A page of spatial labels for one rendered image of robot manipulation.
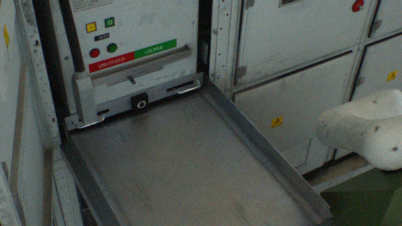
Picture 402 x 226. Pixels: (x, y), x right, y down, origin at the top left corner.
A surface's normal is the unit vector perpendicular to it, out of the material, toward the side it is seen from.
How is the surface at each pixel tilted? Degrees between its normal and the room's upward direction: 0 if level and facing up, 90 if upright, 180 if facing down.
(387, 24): 90
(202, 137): 0
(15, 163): 0
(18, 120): 0
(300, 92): 90
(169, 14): 90
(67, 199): 90
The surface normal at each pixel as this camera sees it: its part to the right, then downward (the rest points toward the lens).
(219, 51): 0.50, 0.59
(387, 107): 0.00, -0.07
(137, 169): 0.03, -0.74
